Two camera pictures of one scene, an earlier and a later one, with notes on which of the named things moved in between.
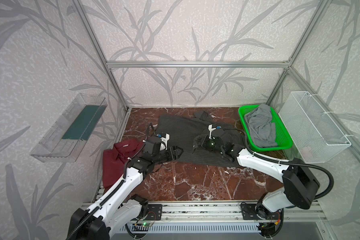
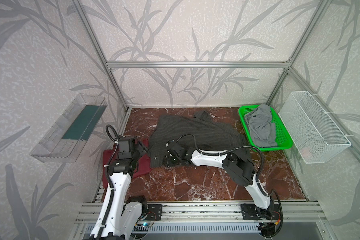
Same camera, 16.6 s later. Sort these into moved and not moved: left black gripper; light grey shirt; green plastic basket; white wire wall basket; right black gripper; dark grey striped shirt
Moved: left black gripper; right black gripper
Not moved: light grey shirt; dark grey striped shirt; green plastic basket; white wire wall basket
